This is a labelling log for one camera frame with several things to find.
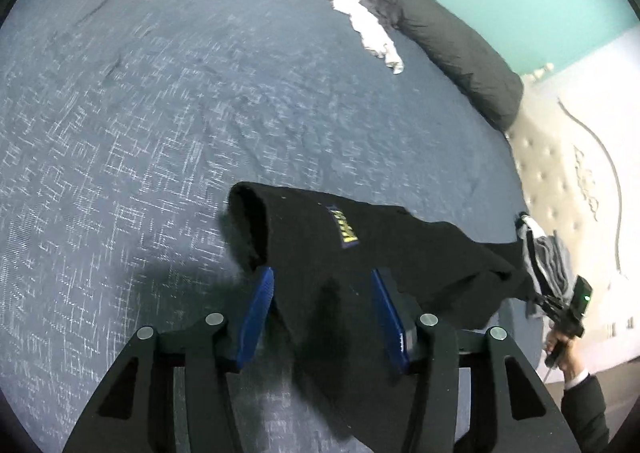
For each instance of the person's right forearm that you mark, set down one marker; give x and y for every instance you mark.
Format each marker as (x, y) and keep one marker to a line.
(585, 413)

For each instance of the cream tufted headboard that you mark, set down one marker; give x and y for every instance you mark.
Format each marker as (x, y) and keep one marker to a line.
(550, 173)

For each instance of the white crumpled garment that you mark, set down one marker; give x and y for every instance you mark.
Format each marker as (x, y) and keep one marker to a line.
(370, 33)

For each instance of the black pants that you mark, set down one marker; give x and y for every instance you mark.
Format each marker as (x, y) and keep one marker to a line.
(350, 258)

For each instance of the dark grey crumpled garment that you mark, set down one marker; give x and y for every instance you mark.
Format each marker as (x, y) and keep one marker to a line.
(385, 3)

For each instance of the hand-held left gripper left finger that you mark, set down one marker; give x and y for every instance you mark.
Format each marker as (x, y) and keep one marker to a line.
(257, 313)

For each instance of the dark grey rolled duvet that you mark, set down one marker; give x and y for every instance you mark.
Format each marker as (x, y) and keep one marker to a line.
(450, 43)

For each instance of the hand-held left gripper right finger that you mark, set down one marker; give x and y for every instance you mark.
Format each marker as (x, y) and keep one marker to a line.
(390, 318)

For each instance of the person's right hand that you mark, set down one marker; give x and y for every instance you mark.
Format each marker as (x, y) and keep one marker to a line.
(570, 358)

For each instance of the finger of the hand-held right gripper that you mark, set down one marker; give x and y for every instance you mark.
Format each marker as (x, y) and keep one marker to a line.
(547, 307)

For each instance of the blue patterned bed cover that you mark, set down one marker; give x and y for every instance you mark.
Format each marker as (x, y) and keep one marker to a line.
(150, 133)

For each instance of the black white striped garment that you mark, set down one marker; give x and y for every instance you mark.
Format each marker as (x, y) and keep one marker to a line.
(530, 238)

